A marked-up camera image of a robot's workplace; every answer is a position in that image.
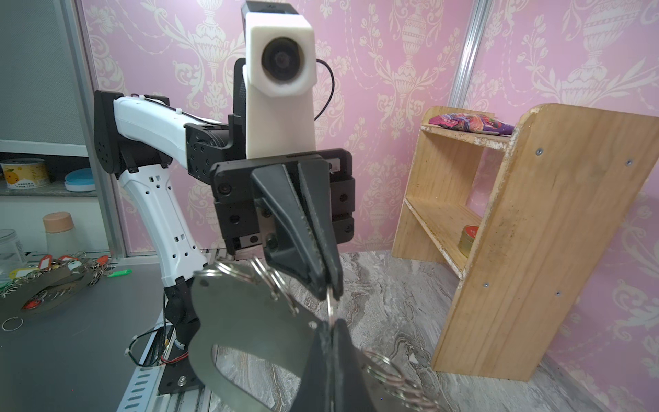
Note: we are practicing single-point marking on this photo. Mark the red lid tin can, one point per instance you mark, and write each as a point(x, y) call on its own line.
point(467, 239)

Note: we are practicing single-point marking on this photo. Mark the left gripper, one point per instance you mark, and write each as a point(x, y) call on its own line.
point(300, 241)

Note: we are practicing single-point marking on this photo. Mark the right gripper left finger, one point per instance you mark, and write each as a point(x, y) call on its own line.
point(317, 386)

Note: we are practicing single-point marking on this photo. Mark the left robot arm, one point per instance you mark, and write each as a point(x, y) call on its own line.
point(138, 137)

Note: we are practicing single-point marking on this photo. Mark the wooden shelf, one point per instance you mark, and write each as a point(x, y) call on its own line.
point(548, 200)

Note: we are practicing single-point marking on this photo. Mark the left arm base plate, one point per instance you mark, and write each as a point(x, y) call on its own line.
point(179, 377)

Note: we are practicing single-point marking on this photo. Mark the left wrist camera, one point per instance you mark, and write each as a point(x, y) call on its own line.
point(280, 72)

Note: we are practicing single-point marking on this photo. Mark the purple snack packet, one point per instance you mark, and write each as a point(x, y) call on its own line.
point(473, 123)

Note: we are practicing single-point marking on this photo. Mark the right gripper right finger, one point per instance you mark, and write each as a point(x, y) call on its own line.
point(349, 391)

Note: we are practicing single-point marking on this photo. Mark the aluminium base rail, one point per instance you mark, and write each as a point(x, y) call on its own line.
point(153, 349)

